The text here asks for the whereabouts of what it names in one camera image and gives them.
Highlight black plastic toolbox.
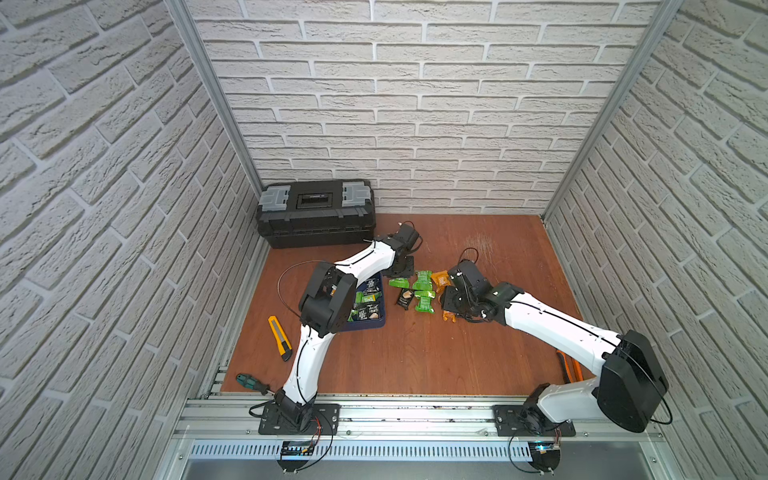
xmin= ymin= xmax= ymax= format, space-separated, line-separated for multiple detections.
xmin=256 ymin=179 xmax=376 ymax=249

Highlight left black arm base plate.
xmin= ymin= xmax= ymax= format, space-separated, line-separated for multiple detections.
xmin=258 ymin=402 xmax=341 ymax=436

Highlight dark blue storage box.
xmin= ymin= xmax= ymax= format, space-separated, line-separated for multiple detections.
xmin=344 ymin=273 xmax=386 ymax=331

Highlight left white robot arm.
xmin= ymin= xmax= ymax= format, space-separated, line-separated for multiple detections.
xmin=274 ymin=226 xmax=421 ymax=429

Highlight orange handled pliers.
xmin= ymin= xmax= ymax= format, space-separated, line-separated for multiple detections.
xmin=556 ymin=350 xmax=584 ymax=383

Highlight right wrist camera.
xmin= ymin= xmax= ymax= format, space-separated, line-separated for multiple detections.
xmin=448 ymin=260 xmax=492 ymax=295

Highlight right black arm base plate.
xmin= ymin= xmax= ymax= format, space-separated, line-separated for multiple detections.
xmin=492 ymin=404 xmax=576 ymax=437

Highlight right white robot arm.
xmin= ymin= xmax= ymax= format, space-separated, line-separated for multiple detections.
xmin=441 ymin=271 xmax=669 ymax=435

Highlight control board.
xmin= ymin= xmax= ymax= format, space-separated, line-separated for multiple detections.
xmin=528 ymin=442 xmax=561 ymax=474
xmin=277 ymin=440 xmax=318 ymax=473

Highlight left control board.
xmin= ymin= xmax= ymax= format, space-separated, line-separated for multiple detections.
xmin=277 ymin=440 xmax=318 ymax=473

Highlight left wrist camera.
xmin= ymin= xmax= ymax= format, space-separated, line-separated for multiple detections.
xmin=391 ymin=221 xmax=420 ymax=252

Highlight green cookie packet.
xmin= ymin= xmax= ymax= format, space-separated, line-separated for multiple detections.
xmin=388 ymin=277 xmax=410 ymax=289
xmin=412 ymin=270 xmax=433 ymax=291
xmin=414 ymin=290 xmax=435 ymax=314

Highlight yellow utility knife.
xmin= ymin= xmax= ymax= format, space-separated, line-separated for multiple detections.
xmin=268 ymin=316 xmax=293 ymax=362

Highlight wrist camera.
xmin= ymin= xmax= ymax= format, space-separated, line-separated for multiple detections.
xmin=391 ymin=221 xmax=420 ymax=252
xmin=448 ymin=260 xmax=492 ymax=295

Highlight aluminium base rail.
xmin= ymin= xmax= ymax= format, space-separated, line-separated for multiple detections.
xmin=172 ymin=395 xmax=666 ymax=463

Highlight black cookie packet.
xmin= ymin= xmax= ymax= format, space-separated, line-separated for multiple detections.
xmin=396 ymin=288 xmax=414 ymax=310

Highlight right control board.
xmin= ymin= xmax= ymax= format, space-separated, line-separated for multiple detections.
xmin=528 ymin=442 xmax=561 ymax=474

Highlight green handled tool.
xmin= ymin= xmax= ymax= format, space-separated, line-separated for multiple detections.
xmin=236 ymin=373 xmax=272 ymax=395

